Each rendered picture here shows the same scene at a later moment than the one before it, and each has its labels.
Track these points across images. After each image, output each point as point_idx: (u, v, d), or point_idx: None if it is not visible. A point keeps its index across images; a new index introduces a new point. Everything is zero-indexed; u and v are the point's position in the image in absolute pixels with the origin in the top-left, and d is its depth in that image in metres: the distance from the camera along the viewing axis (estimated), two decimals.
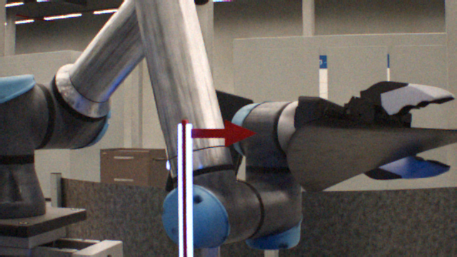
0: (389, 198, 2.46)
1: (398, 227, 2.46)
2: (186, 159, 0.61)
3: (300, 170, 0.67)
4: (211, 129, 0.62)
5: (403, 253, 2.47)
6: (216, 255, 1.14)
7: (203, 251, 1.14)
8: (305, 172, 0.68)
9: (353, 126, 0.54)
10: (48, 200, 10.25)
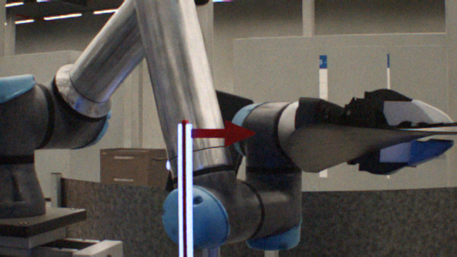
0: (389, 198, 2.46)
1: (398, 227, 2.46)
2: (186, 159, 0.61)
3: (300, 157, 0.68)
4: (211, 129, 0.62)
5: (403, 253, 2.47)
6: (216, 255, 1.14)
7: (203, 251, 1.14)
8: (305, 158, 0.68)
9: (353, 129, 0.54)
10: (48, 200, 10.25)
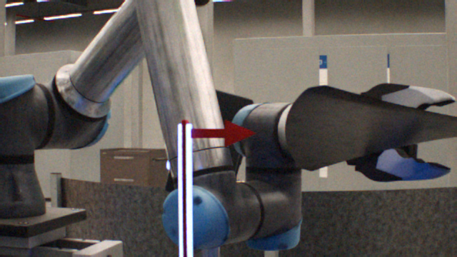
0: (389, 198, 2.46)
1: (398, 227, 2.46)
2: (186, 159, 0.61)
3: (297, 145, 0.67)
4: (211, 129, 0.62)
5: (403, 253, 2.47)
6: (216, 255, 1.14)
7: (203, 251, 1.14)
8: (302, 147, 0.68)
9: (355, 98, 0.53)
10: (48, 200, 10.25)
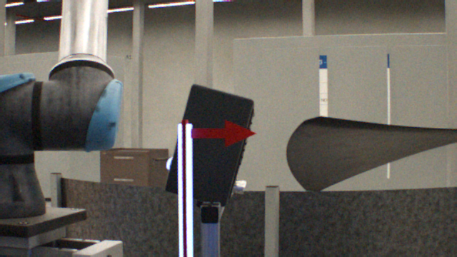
0: (389, 198, 2.46)
1: (398, 227, 2.46)
2: (186, 159, 0.61)
3: None
4: (211, 129, 0.62)
5: (403, 253, 2.47)
6: (216, 255, 1.14)
7: (203, 251, 1.14)
8: None
9: None
10: (48, 200, 10.25)
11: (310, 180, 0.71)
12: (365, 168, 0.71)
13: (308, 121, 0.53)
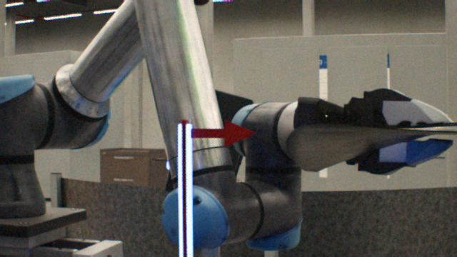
0: (389, 198, 2.46)
1: (398, 227, 2.46)
2: (186, 159, 0.61)
3: None
4: (211, 129, 0.62)
5: (403, 253, 2.47)
6: (216, 255, 1.14)
7: (203, 251, 1.14)
8: None
9: None
10: (48, 200, 10.25)
11: (310, 163, 0.71)
12: (363, 152, 0.72)
13: (308, 124, 0.53)
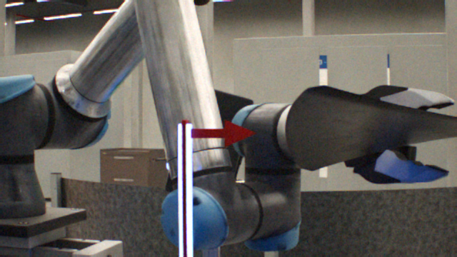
0: (389, 198, 2.46)
1: (398, 227, 2.46)
2: (186, 159, 0.61)
3: None
4: (211, 129, 0.62)
5: (403, 253, 2.47)
6: (216, 255, 1.14)
7: (203, 251, 1.14)
8: None
9: None
10: (48, 200, 10.25)
11: (306, 157, 0.71)
12: (361, 153, 0.71)
13: (311, 88, 0.53)
